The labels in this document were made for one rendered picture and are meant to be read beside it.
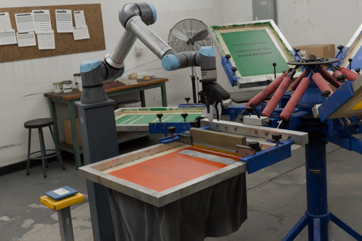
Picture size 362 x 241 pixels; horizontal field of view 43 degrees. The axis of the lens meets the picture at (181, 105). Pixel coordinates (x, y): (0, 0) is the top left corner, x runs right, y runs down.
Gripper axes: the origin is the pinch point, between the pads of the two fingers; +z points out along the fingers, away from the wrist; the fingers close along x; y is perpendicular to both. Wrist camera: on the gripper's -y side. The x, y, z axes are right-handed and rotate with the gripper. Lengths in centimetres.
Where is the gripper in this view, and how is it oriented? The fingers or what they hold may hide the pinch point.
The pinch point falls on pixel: (215, 119)
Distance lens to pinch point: 222.9
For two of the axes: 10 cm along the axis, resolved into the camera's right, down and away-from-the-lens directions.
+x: -7.4, 1.8, -6.5
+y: -6.7, -0.8, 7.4
